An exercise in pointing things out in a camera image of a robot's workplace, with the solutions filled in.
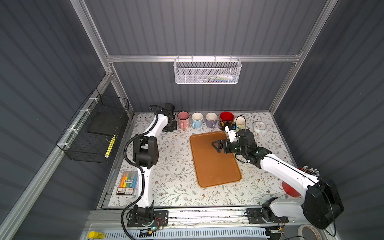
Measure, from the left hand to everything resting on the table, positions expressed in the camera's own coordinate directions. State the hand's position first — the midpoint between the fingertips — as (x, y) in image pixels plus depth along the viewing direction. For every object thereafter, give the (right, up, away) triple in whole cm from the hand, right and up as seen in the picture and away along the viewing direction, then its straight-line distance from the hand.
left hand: (170, 128), depth 102 cm
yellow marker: (-25, -44, -39) cm, 65 cm away
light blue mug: (+19, +6, +4) cm, 20 cm away
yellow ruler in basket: (-22, -11, -36) cm, 44 cm away
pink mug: (+9, +6, 0) cm, 11 cm away
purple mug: (+29, +7, +9) cm, 32 cm away
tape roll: (+66, -47, -33) cm, 88 cm away
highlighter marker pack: (-21, -31, -17) cm, 41 cm away
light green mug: (+50, +4, +4) cm, 50 cm away
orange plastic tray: (+28, -24, -11) cm, 39 cm away
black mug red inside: (+39, +7, +4) cm, 40 cm away
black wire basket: (-34, -3, -29) cm, 45 cm away
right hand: (+31, -8, -20) cm, 38 cm away
